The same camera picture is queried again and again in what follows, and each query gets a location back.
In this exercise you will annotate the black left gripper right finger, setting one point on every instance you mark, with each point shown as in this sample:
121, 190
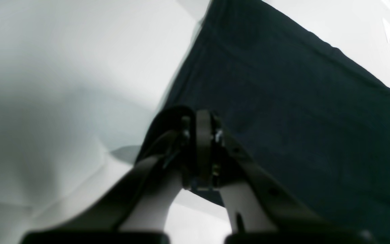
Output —
254, 200

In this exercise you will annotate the black T-shirt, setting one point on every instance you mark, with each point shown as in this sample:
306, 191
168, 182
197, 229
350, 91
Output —
310, 116

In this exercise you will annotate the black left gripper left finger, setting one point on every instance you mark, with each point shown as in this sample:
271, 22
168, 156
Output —
140, 201

